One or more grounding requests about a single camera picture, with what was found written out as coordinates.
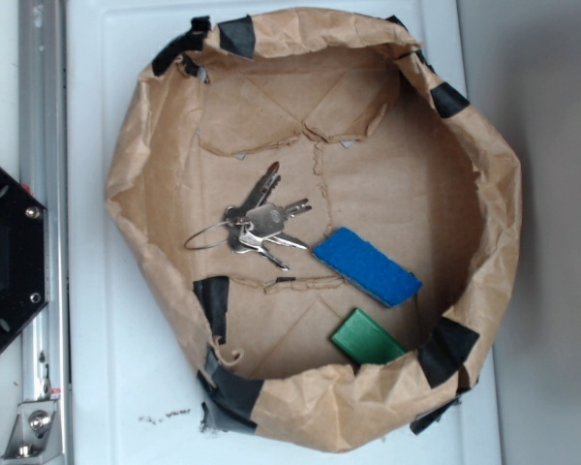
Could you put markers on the silver keys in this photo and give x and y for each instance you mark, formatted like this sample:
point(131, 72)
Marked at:
point(256, 221)

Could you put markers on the brown paper bag container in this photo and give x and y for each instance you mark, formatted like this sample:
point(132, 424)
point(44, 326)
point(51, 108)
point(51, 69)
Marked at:
point(366, 130)

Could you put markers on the blue sponge block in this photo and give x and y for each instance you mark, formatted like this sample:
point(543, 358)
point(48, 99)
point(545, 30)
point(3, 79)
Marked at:
point(369, 269)

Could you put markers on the green rectangular block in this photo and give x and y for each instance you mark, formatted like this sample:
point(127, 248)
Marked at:
point(365, 341)

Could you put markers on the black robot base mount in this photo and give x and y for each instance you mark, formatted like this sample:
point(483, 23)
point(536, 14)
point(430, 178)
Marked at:
point(22, 259)

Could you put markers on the aluminium extrusion rail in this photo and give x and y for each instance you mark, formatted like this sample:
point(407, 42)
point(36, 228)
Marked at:
point(43, 168)

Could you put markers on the silver corner bracket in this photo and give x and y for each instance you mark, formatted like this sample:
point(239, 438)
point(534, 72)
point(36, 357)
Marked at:
point(36, 435)

